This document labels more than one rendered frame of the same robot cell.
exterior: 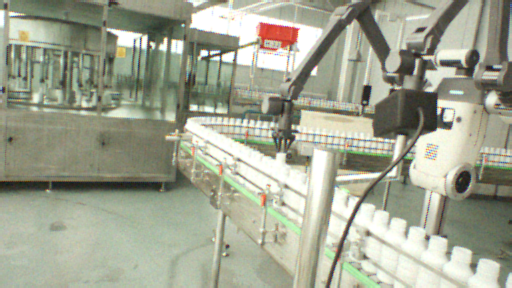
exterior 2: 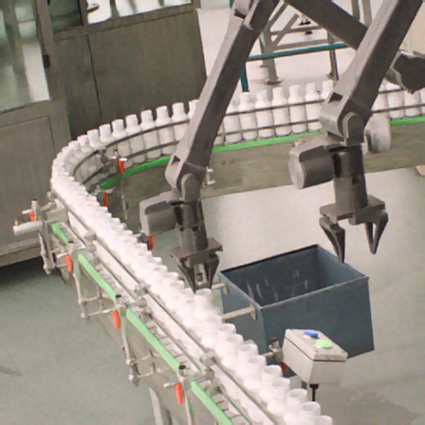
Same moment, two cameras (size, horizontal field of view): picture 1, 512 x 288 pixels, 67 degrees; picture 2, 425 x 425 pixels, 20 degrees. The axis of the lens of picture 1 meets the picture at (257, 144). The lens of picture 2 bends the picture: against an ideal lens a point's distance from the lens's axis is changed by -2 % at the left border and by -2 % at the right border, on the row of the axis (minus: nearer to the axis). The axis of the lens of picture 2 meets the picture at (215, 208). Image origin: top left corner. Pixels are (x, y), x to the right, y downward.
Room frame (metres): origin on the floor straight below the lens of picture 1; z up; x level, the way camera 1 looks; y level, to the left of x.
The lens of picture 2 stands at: (-0.80, -0.49, 2.20)
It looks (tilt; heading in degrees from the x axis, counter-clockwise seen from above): 19 degrees down; 8
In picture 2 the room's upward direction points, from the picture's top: 9 degrees counter-clockwise
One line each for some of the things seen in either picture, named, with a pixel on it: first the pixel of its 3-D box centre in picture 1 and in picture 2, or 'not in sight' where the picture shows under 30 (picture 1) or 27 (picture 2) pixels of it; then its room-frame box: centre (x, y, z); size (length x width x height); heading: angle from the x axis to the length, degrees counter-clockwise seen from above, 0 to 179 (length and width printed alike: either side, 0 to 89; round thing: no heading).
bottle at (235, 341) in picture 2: (298, 196); (238, 374); (1.38, -0.17, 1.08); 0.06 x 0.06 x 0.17
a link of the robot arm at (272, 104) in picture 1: (279, 99); (168, 201); (1.52, -0.06, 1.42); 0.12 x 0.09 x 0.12; 116
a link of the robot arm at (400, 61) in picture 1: (409, 54); (324, 148); (1.17, -0.41, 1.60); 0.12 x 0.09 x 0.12; 117
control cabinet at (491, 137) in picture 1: (474, 143); not in sight; (6.89, -3.82, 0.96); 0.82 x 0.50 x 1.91; 99
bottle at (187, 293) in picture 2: (264, 175); (193, 324); (1.64, -0.05, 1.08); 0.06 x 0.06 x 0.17
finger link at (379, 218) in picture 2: not in sight; (363, 230); (1.19, -0.46, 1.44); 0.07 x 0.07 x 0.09; 27
